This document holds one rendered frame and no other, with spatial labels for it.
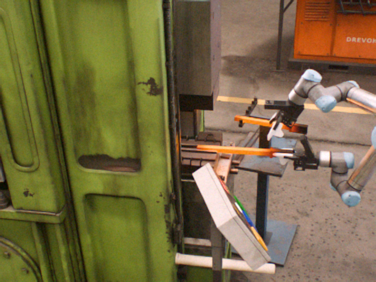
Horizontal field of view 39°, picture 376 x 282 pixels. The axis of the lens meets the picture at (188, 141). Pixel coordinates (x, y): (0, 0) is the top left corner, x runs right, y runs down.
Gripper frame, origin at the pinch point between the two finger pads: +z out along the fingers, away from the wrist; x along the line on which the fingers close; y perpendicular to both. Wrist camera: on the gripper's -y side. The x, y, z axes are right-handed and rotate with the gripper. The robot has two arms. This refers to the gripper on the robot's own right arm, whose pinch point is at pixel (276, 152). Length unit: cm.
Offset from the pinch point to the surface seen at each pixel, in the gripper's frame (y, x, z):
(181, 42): -59, -17, 39
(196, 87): -40, -17, 34
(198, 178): -17, -49, 28
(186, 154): 1.0, -5.1, 42.1
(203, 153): 1.1, -3.4, 33.7
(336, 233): 101, 66, -40
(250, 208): 101, 84, 17
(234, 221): -17, -74, 11
